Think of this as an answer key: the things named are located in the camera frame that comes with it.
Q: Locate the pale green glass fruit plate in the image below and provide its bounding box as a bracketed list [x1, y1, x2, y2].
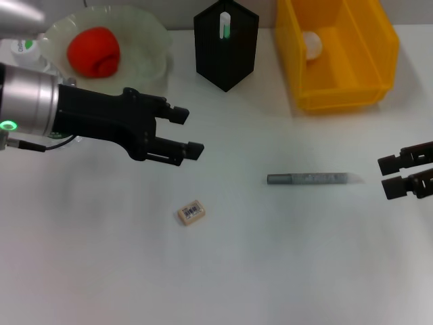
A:
[43, 4, 174, 102]

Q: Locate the white paper ball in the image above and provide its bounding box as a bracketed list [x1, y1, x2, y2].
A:
[302, 30, 325, 62]

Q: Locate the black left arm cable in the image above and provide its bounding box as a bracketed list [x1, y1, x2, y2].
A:
[0, 134, 78, 153]

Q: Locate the yellow plastic bin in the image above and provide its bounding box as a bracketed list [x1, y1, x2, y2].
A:
[274, 0, 401, 114]

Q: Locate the black mesh pen holder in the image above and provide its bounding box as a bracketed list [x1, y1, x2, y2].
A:
[193, 0, 260, 93]

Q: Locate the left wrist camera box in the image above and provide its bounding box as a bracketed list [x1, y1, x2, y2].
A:
[0, 0, 47, 39]

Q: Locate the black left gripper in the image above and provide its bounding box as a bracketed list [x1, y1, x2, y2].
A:
[55, 84, 206, 167]

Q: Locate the beige eraser with barcode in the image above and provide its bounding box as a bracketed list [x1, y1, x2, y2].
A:
[177, 200, 207, 228]

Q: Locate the grey glitter pen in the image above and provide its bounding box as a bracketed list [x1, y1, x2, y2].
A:
[267, 172, 365, 187]

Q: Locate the orange toy fruit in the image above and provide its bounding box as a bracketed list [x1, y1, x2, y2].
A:
[66, 26, 122, 79]

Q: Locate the clear green-label water bottle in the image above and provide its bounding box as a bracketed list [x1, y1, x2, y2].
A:
[9, 38, 84, 145]

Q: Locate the green pen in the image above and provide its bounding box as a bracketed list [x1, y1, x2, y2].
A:
[219, 12, 232, 41]

